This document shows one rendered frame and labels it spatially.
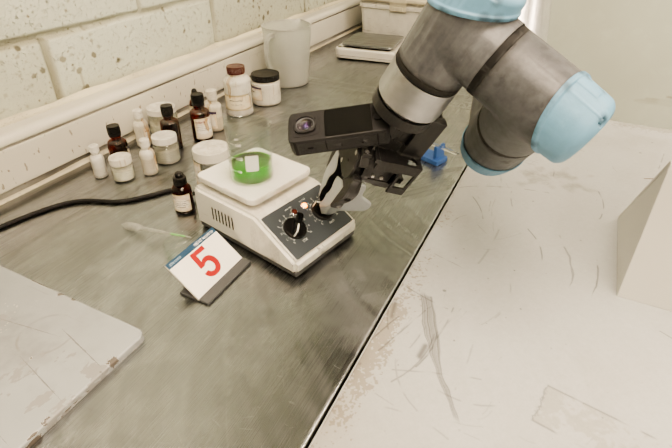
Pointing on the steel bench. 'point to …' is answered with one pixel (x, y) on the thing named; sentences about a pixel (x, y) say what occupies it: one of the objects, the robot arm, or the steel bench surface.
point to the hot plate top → (285, 170)
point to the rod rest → (434, 156)
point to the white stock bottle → (237, 90)
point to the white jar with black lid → (265, 87)
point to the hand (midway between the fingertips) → (321, 202)
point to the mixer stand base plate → (51, 355)
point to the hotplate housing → (242, 220)
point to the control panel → (321, 229)
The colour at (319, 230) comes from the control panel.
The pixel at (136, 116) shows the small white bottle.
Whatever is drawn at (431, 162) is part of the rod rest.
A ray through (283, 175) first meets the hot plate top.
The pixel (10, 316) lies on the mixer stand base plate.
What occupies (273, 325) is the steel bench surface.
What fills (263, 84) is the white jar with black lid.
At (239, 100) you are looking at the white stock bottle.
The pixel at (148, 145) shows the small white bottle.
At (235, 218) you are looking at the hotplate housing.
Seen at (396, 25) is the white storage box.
